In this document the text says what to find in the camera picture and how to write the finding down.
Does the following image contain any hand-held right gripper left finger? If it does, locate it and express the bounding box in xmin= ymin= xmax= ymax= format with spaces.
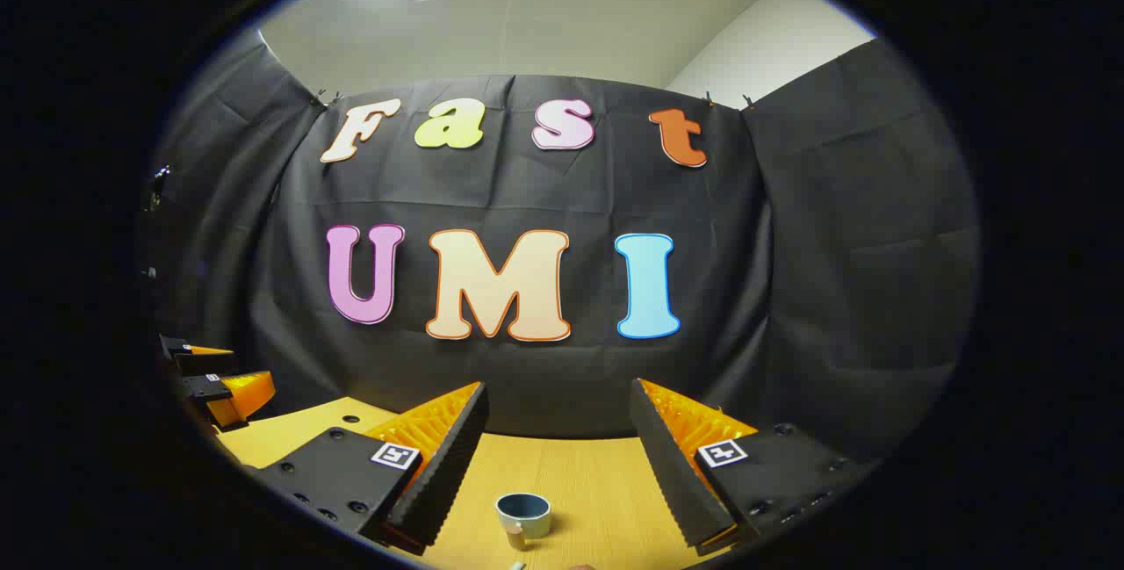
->
xmin=253 ymin=381 xmax=490 ymax=555

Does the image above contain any blue cup with wooden handle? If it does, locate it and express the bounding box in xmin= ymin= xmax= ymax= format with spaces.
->
xmin=495 ymin=493 xmax=552 ymax=551

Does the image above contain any black backdrop cloth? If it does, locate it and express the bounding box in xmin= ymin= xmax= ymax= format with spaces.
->
xmin=140 ymin=30 xmax=982 ymax=465

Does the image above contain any wooden desktop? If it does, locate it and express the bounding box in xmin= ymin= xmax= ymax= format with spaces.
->
xmin=215 ymin=396 xmax=731 ymax=570

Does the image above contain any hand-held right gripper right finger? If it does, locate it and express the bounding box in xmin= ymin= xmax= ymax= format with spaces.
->
xmin=629 ymin=378 xmax=881 ymax=557

